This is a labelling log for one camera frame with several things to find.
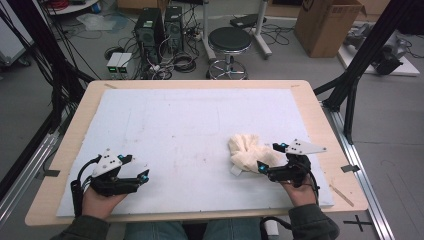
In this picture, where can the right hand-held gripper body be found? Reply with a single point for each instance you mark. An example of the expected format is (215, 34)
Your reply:
(293, 171)

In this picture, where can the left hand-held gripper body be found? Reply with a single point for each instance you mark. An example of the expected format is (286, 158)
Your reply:
(106, 183)

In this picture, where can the cream patterned towel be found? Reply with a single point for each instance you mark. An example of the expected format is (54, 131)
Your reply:
(246, 153)

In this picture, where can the person's left hand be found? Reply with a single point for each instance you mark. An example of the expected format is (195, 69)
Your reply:
(100, 206)

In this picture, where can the person's right hand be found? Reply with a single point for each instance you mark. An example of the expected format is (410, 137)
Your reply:
(301, 196)

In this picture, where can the thin wooden stick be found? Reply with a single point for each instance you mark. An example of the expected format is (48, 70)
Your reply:
(341, 195)

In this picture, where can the black tape piece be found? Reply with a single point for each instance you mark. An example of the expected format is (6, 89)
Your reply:
(350, 168)
(51, 173)

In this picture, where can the light wooden table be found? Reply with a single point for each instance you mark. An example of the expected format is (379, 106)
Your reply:
(310, 100)

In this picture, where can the person's left leg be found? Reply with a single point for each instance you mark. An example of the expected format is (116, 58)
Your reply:
(153, 232)

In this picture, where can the person's leg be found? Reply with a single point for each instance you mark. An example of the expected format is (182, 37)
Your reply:
(233, 230)
(153, 232)

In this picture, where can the white foam mat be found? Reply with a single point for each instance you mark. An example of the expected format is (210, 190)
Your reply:
(186, 133)

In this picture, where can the small white box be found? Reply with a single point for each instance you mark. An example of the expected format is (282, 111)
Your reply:
(272, 229)

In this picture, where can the person's right leg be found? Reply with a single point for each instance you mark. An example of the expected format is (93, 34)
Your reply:
(233, 230)

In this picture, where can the white power supply unit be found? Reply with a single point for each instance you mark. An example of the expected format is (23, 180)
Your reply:
(113, 63)
(126, 63)

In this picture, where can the black round stool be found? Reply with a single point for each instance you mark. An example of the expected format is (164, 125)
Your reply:
(230, 39)

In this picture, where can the large black computer tower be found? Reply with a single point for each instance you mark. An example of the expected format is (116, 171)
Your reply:
(148, 33)

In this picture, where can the brown cardboard box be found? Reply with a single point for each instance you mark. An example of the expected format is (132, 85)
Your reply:
(326, 28)

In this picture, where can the flat black case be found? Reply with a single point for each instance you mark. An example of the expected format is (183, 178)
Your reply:
(246, 20)

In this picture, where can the clear plastic sheet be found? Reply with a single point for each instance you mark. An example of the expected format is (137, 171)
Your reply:
(96, 22)

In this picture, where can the slim black computer tower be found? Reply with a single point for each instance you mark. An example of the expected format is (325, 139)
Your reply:
(174, 28)

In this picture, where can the white board with robot parts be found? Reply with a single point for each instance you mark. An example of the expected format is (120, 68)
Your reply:
(408, 68)

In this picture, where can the round white table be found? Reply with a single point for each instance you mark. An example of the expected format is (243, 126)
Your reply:
(73, 8)

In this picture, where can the aluminium rail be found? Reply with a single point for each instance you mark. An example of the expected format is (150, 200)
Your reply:
(363, 180)
(26, 173)

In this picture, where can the white desk frame leg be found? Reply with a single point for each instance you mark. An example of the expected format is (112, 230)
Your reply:
(206, 33)
(260, 36)

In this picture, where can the black metal frame strut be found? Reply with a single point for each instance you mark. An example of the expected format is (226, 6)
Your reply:
(363, 53)

